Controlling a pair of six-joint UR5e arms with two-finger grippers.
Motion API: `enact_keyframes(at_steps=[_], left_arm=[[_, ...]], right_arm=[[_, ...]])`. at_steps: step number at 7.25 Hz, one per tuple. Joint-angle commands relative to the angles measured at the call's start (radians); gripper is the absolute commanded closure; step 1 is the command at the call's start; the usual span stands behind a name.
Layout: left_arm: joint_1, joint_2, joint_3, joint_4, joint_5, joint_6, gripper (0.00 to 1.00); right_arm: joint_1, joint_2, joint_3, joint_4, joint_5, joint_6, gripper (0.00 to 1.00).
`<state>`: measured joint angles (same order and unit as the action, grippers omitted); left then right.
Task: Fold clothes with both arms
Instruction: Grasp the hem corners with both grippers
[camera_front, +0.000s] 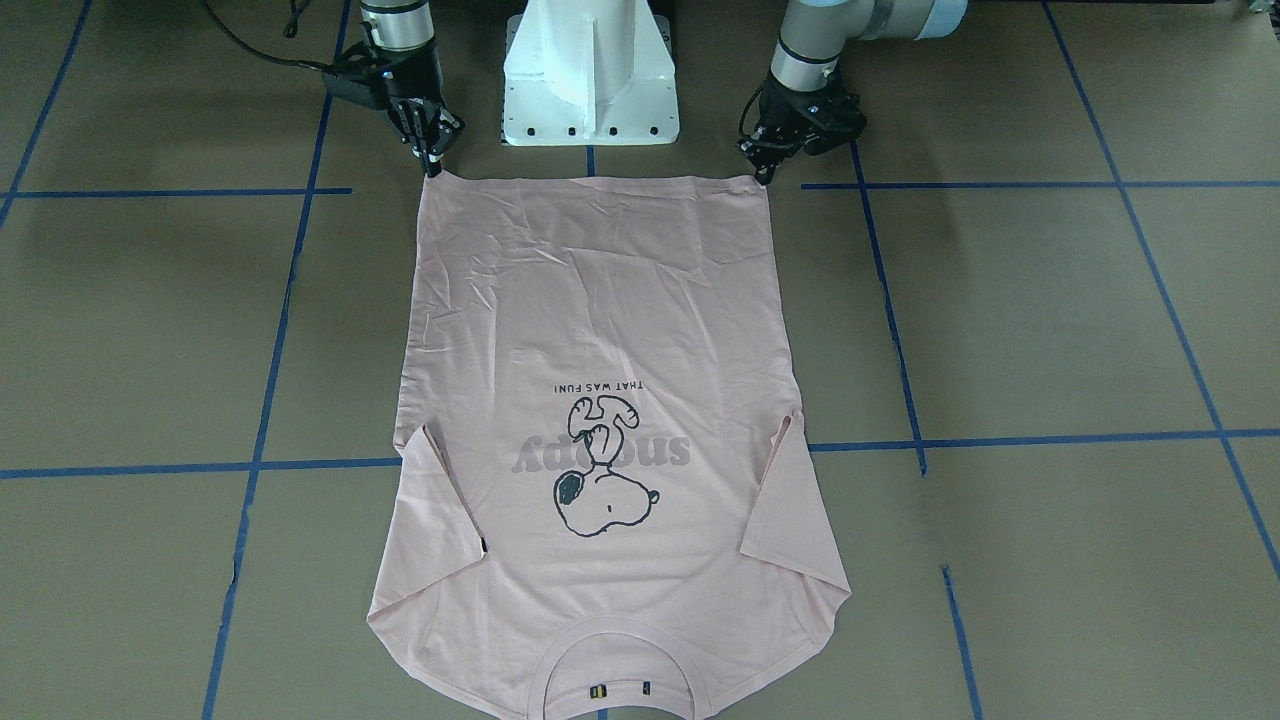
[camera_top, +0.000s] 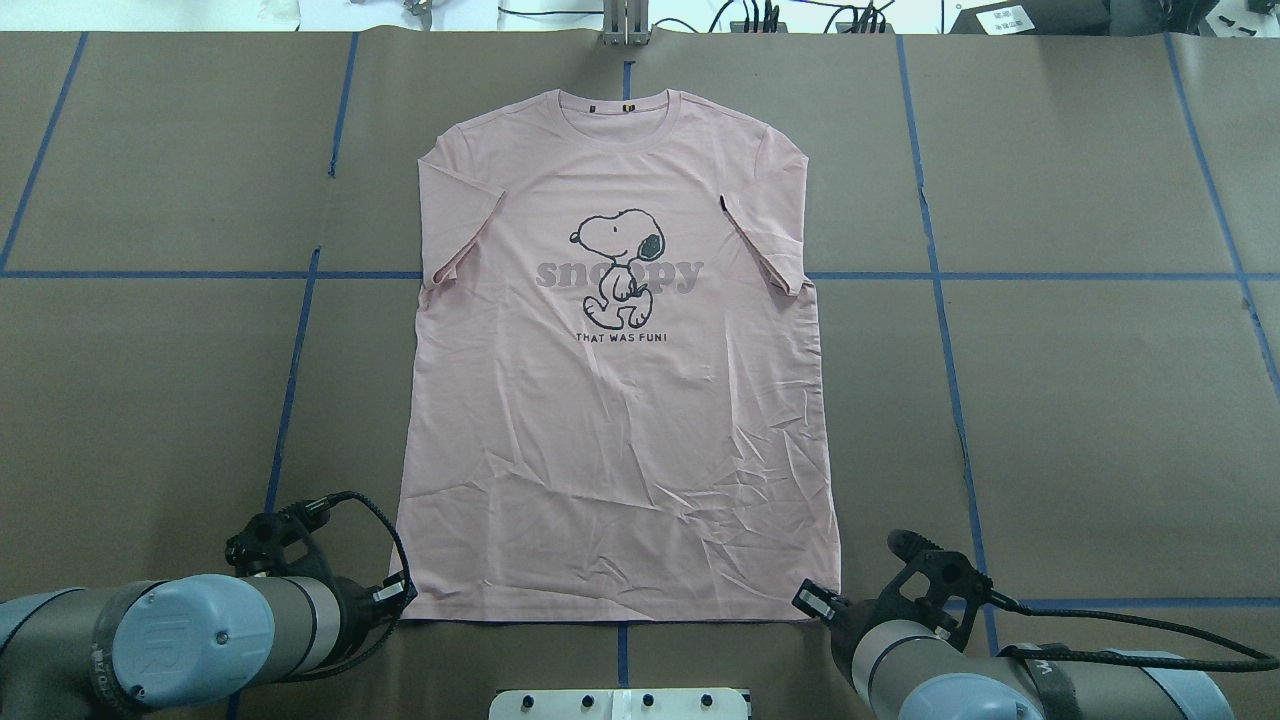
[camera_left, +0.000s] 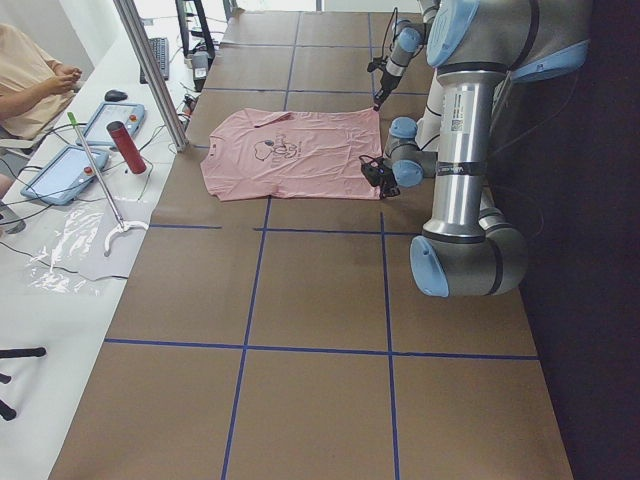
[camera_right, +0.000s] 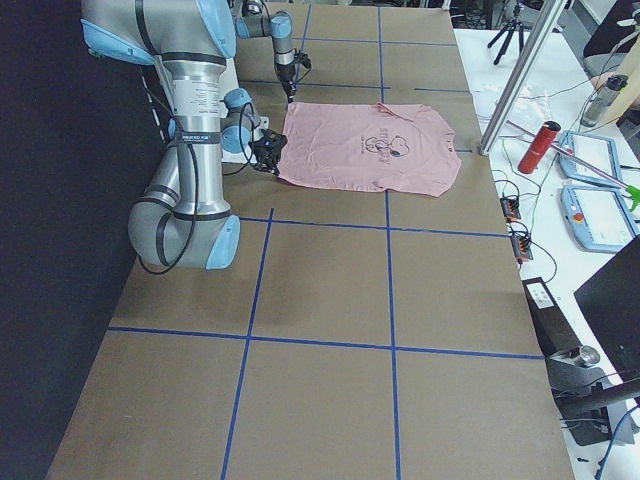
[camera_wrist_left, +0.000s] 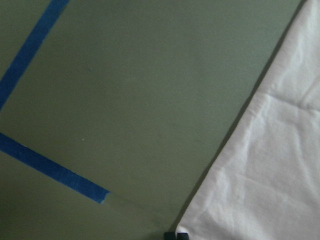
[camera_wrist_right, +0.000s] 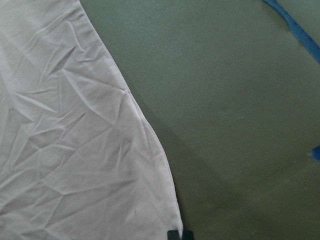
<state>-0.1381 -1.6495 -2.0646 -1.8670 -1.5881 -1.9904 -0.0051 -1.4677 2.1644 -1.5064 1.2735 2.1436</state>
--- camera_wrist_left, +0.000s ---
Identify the pink Snoopy t-shirt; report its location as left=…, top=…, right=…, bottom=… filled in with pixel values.
left=175, top=0, right=320, bottom=240

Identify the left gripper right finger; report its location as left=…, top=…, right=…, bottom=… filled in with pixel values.
left=177, top=232, right=189, bottom=240

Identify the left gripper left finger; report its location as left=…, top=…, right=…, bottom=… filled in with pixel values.
left=163, top=231, right=177, bottom=240

